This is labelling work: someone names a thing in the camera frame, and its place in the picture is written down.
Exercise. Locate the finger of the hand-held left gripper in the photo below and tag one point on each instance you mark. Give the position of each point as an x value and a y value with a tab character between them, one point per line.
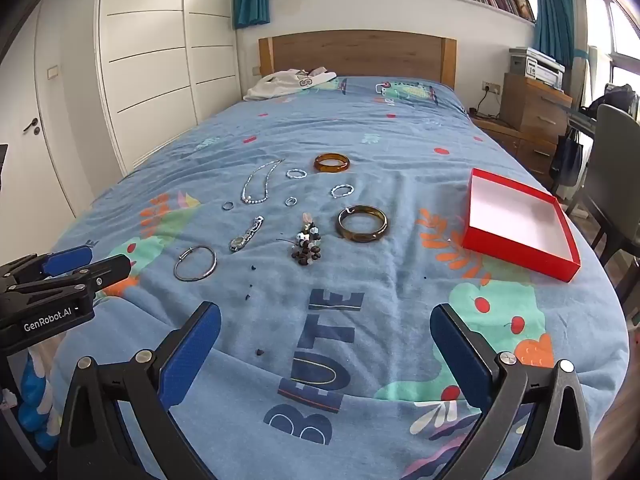
67	260
107	269

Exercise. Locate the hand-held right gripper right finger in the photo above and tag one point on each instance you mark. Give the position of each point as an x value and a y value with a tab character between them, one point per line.
462	355

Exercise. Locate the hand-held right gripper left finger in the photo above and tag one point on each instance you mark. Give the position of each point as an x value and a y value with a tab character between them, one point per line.
192	355

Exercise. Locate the silver bangle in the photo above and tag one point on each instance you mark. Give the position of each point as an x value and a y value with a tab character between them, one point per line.
214	262

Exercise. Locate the silver wristwatch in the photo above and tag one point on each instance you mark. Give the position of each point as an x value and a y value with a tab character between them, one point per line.
237	244

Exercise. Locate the red cardboard box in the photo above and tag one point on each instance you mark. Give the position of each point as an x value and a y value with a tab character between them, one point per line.
520	220

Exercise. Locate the dark brown bangle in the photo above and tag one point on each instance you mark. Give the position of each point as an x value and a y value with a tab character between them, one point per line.
360	238

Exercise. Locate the person's left hand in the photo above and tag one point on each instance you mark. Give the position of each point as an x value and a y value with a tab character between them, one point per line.
37	410

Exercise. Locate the white door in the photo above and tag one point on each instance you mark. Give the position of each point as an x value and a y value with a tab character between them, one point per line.
50	150

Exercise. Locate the wooden nightstand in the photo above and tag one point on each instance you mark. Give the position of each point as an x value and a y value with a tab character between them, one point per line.
525	152

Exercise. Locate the white wardrobe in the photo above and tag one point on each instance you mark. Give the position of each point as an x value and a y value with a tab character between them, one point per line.
150	60

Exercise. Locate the dark hanging bag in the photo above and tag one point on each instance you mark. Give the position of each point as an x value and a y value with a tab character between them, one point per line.
567	160

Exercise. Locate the amber bangle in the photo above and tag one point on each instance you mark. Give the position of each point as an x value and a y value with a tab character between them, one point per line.
331	170

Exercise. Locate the grey chair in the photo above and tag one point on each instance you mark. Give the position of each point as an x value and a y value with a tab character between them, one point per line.
612	170

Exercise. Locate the white garment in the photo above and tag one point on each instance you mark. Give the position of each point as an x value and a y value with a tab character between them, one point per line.
270	87

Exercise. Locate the wooden dresser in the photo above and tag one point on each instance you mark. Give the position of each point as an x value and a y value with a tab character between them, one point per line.
535	110

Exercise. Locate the white printer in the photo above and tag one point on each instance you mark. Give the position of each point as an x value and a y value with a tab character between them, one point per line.
537	67

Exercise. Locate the wooden headboard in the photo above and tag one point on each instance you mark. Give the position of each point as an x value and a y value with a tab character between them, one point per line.
360	52

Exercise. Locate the white light switch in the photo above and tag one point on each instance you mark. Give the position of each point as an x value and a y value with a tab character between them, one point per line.
53	72

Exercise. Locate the wall outlet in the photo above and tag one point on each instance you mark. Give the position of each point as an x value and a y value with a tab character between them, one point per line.
491	87

